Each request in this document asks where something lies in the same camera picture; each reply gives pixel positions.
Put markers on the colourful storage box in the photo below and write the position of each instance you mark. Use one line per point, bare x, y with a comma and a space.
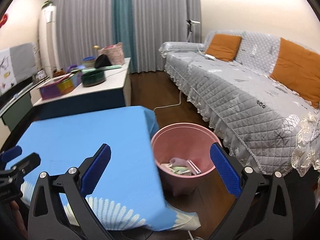
60, 85

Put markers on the pink trash bin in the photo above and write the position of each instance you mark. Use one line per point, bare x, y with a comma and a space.
186, 141

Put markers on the covered television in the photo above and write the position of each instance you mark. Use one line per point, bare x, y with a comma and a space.
17, 64

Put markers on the white floor lamp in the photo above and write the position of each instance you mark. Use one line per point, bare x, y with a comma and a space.
191, 24

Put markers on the pink patterned bag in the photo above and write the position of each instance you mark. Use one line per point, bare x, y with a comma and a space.
114, 53

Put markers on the white navy coffee table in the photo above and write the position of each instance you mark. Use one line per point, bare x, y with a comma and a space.
114, 92

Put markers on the dark green round tin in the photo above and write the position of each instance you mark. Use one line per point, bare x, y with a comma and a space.
92, 77

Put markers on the white standing air conditioner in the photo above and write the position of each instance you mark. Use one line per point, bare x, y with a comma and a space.
48, 40

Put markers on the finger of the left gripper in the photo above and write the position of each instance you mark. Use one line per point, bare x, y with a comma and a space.
10, 154
25, 166

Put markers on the teal curtain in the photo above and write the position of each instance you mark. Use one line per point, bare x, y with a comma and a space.
124, 29

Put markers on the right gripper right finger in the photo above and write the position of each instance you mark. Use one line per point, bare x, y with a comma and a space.
262, 208

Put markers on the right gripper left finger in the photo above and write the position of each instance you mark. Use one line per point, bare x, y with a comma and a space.
47, 217

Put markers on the grey curtain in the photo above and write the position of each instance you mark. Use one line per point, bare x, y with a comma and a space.
83, 24

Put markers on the grey quilted sofa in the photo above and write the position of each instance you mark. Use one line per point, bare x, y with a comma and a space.
263, 123

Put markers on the orange cushion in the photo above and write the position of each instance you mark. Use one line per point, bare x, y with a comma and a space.
224, 47
298, 69

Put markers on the red chinese knot ornament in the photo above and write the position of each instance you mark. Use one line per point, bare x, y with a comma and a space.
3, 20

